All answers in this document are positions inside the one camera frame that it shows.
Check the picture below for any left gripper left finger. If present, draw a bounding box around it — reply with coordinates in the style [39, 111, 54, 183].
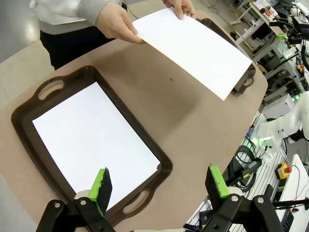
[36, 166, 116, 232]

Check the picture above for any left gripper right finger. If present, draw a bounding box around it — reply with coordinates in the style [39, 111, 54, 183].
[202, 165, 285, 232]

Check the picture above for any white A4 paper sheet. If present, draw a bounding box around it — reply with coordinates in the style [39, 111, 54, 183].
[32, 81, 161, 211]

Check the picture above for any white A4 paper stack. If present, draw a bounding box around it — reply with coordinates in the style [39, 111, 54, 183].
[131, 7, 253, 102]

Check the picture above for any person's right forearm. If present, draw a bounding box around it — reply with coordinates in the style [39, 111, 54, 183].
[77, 0, 123, 26]

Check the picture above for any brown plastic serving tray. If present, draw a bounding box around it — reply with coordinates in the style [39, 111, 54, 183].
[11, 65, 173, 227]
[195, 17, 256, 95]

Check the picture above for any yellow emergency stop button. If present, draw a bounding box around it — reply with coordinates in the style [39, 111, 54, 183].
[276, 162, 293, 180]

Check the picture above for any white desk board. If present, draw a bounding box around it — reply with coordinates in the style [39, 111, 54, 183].
[277, 153, 309, 232]

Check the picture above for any white box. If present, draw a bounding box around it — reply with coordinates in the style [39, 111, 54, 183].
[263, 93, 296, 119]

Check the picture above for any person in grey hoodie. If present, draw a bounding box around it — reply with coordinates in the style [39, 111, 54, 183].
[30, 0, 128, 71]

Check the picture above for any wooden top desk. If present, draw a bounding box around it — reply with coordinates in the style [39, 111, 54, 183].
[231, 0, 285, 46]

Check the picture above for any black cable bundle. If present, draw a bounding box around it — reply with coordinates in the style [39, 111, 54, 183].
[228, 144, 263, 193]

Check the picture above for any aluminium frame workbench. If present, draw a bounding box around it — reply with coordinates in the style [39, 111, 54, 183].
[251, 31, 309, 102]

